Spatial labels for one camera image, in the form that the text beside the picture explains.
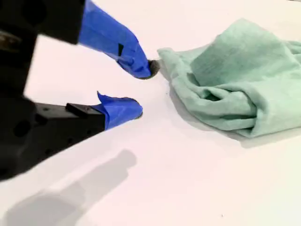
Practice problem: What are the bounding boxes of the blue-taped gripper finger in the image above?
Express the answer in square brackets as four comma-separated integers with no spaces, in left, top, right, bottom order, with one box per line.
[23,91,143,167]
[37,0,161,80]

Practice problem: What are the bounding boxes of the pale green t-shirt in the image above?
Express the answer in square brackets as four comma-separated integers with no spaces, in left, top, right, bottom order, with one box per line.
[157,18,301,143]

